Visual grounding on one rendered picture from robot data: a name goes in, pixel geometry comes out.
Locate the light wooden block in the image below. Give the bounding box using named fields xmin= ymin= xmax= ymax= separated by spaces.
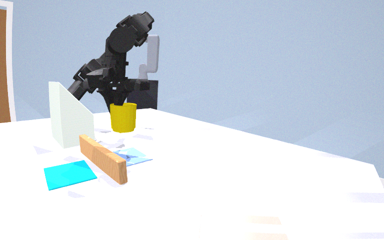
xmin=79 ymin=134 xmax=128 ymax=185

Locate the yellow cup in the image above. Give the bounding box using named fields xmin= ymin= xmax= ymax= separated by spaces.
xmin=110 ymin=103 xmax=137 ymax=133

